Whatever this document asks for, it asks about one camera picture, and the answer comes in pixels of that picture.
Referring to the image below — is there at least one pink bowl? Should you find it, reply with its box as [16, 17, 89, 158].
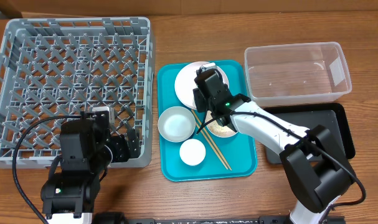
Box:
[207, 120, 237, 138]

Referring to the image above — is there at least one pale green cup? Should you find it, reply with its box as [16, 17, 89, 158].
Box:
[179, 139, 206, 166]

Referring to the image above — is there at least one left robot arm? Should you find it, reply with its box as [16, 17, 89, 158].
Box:
[40, 118, 139, 223]

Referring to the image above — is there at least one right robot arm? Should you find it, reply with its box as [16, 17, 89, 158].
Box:
[193, 68, 359, 223]

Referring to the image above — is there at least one upper wooden chopstick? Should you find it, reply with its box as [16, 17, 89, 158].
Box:
[200, 128, 232, 171]

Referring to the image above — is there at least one wooden chopstick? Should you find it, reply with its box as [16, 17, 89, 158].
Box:
[200, 128, 232, 171]
[201, 129, 230, 170]

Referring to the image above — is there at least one large pink plate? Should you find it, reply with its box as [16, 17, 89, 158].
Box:
[174, 62, 229, 110]

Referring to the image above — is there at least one grey bowl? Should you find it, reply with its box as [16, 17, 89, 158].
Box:
[158, 106, 196, 142]

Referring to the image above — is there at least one teal serving tray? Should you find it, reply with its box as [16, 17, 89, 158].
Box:
[157, 63, 257, 182]

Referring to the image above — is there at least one clear plastic bin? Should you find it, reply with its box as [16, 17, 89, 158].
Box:
[244, 42, 352, 107]

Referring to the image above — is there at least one lower wooden chopstick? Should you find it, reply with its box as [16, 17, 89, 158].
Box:
[201, 129, 230, 170]

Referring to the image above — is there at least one grey plastic dish rack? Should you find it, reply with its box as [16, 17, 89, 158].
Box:
[0, 17, 155, 169]

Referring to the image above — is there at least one black tray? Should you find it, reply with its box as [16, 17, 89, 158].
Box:
[265, 103, 356, 159]

